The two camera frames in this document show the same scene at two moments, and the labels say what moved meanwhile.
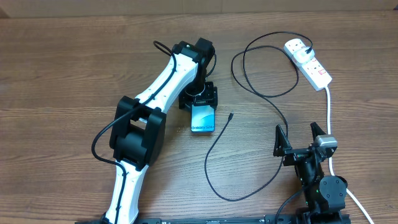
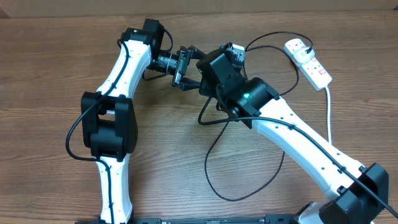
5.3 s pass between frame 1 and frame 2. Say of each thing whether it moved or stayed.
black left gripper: moved
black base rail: stayed
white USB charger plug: stayed
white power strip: stayed
